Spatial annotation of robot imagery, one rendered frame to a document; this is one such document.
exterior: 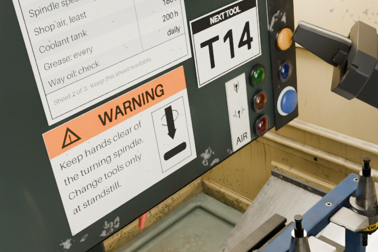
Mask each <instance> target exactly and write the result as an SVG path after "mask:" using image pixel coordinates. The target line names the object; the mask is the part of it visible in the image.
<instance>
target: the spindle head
mask: <svg viewBox="0 0 378 252"><path fill-rule="evenodd" d="M235 1H238V0H184V8H185V13H186V20H187V29H188V36H189V41H190V49H191V56H192V57H190V58H188V59H186V60H184V61H182V62H180V63H178V64H176V65H174V66H172V67H170V68H168V69H165V70H163V71H161V72H159V73H157V74H155V75H153V76H151V77H149V78H147V79H145V80H143V81H141V82H139V83H137V84H135V85H133V86H131V87H128V88H126V89H124V90H122V91H120V92H118V93H116V94H114V95H112V96H110V97H108V98H106V99H104V100H102V101H100V102H98V103H96V104H94V105H91V106H89V107H87V108H85V109H83V110H81V111H79V112H77V113H75V114H73V115H70V116H68V117H67V118H65V119H62V120H60V121H58V122H57V123H54V124H52V125H48V121H47V117H46V114H45V111H44V107H43V104H42V100H41V97H40V94H39V90H38V86H37V83H36V80H35V76H34V73H33V69H32V65H31V63H30V59H29V55H28V52H27V49H26V45H25V42H24V38H23V34H22V32H21V28H20V24H19V21H18V18H17V14H16V11H15V7H14V3H13V1H12V0H0V252H88V251H90V250H91V249H93V248H94V247H96V246H97V245H99V244H100V243H102V242H103V241H105V240H106V239H108V238H109V237H111V236H112V235H114V234H115V233H117V232H118V231H120V230H121V229H123V228H124V227H126V226H127V225H129V224H130V223H132V222H133V221H135V220H136V219H138V218H139V217H140V216H142V215H144V214H145V213H147V212H148V211H149V210H151V209H152V208H154V207H155V206H157V205H159V204H160V203H162V202H163V201H164V200H166V199H167V198H169V197H171V196H172V195H174V194H175V193H176V192H178V191H179V190H181V189H182V188H184V187H186V186H187V185H189V184H190V183H191V182H193V181H194V180H196V179H198V178H199V177H201V176H202V175H203V174H205V173H206V172H208V171H209V170H211V169H212V168H214V167H215V166H217V165H218V164H220V163H221V162H223V161H224V160H226V159H227V158H229V157H230V156H232V155H233V154H235V153H236V152H238V151H239V150H241V149H242V148H244V147H245V146H247V145H248V144H250V143H251V142H253V141H254V140H256V139H257V138H259V136H256V135H255V133H254V123H255V121H256V119H257V117H258V116H259V115H262V114H266V115H268V116H269V119H270V125H269V129H268V131H269V130H271V129H272V128H274V127H275V114H274V105H273V89H272V73H271V57H270V47H269V31H268V18H267V2H266V0H257V5H258V19H259V34H260V49H261V55H260V56H258V57H256V58H254V59H252V60H250V61H248V62H246V63H244V64H243V65H241V66H239V67H237V68H235V69H233V70H231V71H229V72H228V73H226V74H224V75H222V76H220V77H219V78H217V79H214V80H213V81H211V82H209V83H207V84H206V85H204V86H202V87H200V88H198V87H197V80H196V73H195V64H194V57H193V52H192V44H191V36H190V28H189V23H188V22H189V21H191V20H193V19H195V18H198V17H200V16H202V15H205V14H207V13H209V12H212V11H214V10H216V9H219V8H221V7H223V6H226V5H228V4H230V3H232V2H235ZM256 64H263V65H264V66H265V69H266V78H265V81H264V83H263V84H262V85H261V86H260V87H258V88H255V87H252V86H251V84H250V82H249V75H250V71H251V69H252V68H253V67H254V66H255V65H256ZM180 66H183V71H184V78H185V82H186V89H187V97H188V104H189V108H190V116H191V123H192V131H193V138H194V143H195V150H196V158H194V159H193V160H191V161H190V162H188V163H187V164H185V165H184V166H182V167H180V168H179V169H177V170H175V171H174V172H173V173H171V174H169V175H168V176H166V177H165V178H163V179H161V180H160V181H158V182H156V183H155V184H153V185H152V186H150V187H149V188H147V189H146V190H144V191H142V192H141V193H139V194H138V195H136V196H135V197H133V198H131V199H130V200H128V201H127V202H125V203H124V204H122V205H121V206H119V207H117V208H116V209H114V210H113V211H111V212H109V213H108V214H106V215H105V216H103V217H102V218H100V219H99V220H97V221H95V222H94V223H92V224H91V225H89V226H88V227H86V228H85V229H83V230H81V231H80V232H78V233H77V234H75V235H74V236H73V235H72V233H71V229H70V226H69V222H68V219H67V216H66V213H65V209H64V205H63V203H62V199H61V196H60V192H59V188H58V186H57V182H56V179H55V175H54V173H53V169H52V165H51V162H50V159H49V156H48V152H47V149H46V146H45V142H44V139H43V136H42V134H43V133H46V132H48V131H50V130H52V129H54V128H56V127H58V126H60V125H62V124H64V123H66V122H68V121H70V120H72V119H74V118H77V117H79V116H81V115H83V114H85V113H87V112H89V111H91V110H93V109H95V108H97V107H99V106H101V105H103V104H105V103H107V102H109V101H111V100H113V99H115V98H117V97H119V96H121V95H123V94H125V93H127V92H129V91H131V90H133V89H135V88H138V87H140V86H142V85H144V84H146V83H148V82H150V81H152V80H154V79H156V78H158V77H160V76H162V75H164V74H166V73H168V72H170V71H172V70H174V69H176V68H178V67H180ZM243 73H245V82H246V93H247V105H248V112H249V124H250V136H251V141H250V142H248V143H247V144H245V145H243V146H242V147H240V148H239V149H238V150H236V151H235V152H233V149H232V139H231V130H230V120H229V114H228V104H227V94H226V85H225V83H227V82H229V81H230V80H232V79H234V78H235V77H237V76H239V75H241V74H243ZM260 89H263V90H265V91H266V92H267V94H268V103H267V105H266V107H265V109H264V110H263V111H262V112H255V111H253V109H252V106H251V101H252V98H253V95H254V94H255V93H256V92H257V91H258V90H260Z"/></svg>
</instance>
